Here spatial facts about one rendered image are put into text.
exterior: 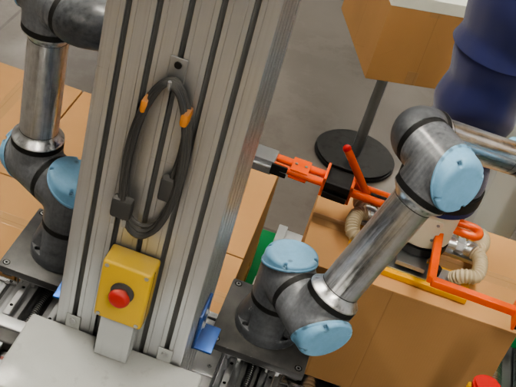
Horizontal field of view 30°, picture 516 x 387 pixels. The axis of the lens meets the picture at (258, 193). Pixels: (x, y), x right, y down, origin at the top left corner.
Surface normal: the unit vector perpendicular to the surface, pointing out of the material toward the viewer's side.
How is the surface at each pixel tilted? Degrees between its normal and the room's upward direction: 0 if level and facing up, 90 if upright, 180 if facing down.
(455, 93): 76
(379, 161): 0
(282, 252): 7
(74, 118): 0
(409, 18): 90
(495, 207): 90
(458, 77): 101
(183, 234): 90
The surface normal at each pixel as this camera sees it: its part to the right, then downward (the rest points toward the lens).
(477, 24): -0.88, 0.25
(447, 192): 0.47, 0.54
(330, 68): 0.23, -0.77
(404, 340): -0.22, 0.56
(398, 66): 0.10, 0.63
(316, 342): 0.33, 0.74
